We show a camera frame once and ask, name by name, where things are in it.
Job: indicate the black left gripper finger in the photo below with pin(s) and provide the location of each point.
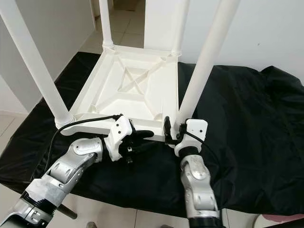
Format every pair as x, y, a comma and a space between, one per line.
142, 136

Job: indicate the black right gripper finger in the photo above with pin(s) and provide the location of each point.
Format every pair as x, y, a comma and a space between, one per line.
167, 128

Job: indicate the white plastic table leg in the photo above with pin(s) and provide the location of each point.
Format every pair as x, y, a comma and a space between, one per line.
35, 66
211, 57
105, 23
178, 28

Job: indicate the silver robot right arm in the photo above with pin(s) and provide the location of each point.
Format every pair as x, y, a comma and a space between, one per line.
197, 185

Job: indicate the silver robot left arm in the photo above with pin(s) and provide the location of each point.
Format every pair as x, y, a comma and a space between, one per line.
76, 161

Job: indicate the black table cloth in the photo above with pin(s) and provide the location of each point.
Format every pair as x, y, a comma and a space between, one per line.
256, 156

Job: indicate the black metal table leg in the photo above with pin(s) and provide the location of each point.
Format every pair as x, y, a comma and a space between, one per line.
69, 212

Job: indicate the pink stool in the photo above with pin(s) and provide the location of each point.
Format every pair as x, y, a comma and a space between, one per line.
282, 218

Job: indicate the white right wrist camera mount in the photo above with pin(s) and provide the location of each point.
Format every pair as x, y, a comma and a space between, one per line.
195, 129

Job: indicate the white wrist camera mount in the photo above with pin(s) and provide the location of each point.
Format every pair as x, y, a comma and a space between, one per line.
195, 129
118, 132

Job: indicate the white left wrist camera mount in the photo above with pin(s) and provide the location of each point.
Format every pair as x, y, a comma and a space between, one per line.
118, 132

